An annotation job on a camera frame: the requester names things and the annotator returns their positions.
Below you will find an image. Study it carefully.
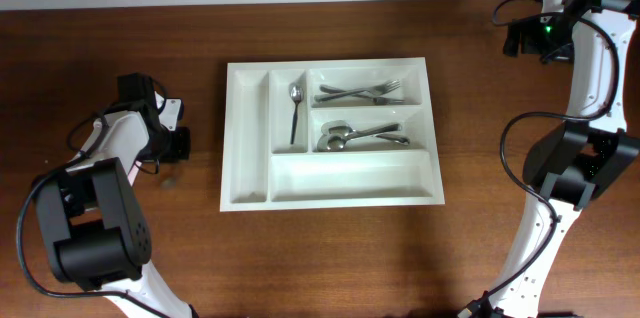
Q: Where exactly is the small steel teaspoon dark handle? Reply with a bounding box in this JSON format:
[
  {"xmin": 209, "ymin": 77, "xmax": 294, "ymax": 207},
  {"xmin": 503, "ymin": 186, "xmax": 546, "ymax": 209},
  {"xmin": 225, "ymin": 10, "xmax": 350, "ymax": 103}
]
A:
[{"xmin": 160, "ymin": 176, "xmax": 177, "ymax": 190}]

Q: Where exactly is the small steel teaspoon silver handle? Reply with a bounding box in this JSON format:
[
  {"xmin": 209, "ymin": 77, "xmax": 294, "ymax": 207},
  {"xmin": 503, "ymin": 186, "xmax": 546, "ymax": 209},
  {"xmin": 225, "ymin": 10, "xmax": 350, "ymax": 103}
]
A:
[{"xmin": 289, "ymin": 83, "xmax": 305, "ymax": 145}]

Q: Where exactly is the large steel spoon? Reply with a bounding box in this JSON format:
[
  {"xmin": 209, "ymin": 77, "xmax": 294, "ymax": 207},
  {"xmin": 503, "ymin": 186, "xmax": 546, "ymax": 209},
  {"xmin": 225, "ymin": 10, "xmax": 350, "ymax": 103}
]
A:
[
  {"xmin": 317, "ymin": 123, "xmax": 401, "ymax": 152},
  {"xmin": 321, "ymin": 120, "xmax": 410, "ymax": 146}
]

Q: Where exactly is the steel fork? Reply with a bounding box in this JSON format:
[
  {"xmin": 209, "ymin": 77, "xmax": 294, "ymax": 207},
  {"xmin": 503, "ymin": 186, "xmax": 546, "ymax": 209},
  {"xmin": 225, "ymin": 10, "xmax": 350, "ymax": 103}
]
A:
[
  {"xmin": 319, "ymin": 84, "xmax": 405, "ymax": 105},
  {"xmin": 314, "ymin": 80, "xmax": 401, "ymax": 103}
]

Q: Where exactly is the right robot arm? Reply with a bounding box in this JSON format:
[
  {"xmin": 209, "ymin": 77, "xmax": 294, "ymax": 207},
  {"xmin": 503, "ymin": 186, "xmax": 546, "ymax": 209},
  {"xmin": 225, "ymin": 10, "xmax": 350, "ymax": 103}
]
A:
[{"xmin": 459, "ymin": 0, "xmax": 639, "ymax": 317}]

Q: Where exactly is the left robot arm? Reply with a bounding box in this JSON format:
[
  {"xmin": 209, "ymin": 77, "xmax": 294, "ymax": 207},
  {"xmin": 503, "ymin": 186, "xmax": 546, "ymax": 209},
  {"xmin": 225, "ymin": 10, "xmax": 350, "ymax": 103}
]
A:
[{"xmin": 16, "ymin": 73, "xmax": 196, "ymax": 317}]

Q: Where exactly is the pink plastic knife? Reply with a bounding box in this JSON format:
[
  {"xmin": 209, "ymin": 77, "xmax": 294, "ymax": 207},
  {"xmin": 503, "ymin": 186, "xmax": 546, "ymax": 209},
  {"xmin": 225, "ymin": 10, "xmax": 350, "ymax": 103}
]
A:
[{"xmin": 127, "ymin": 161, "xmax": 140, "ymax": 186}]

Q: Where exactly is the white plastic cutlery tray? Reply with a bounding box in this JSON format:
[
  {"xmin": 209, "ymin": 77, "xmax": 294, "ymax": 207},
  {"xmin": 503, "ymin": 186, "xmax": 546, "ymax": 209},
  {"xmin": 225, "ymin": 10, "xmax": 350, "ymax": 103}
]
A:
[{"xmin": 220, "ymin": 58, "xmax": 445, "ymax": 212}]

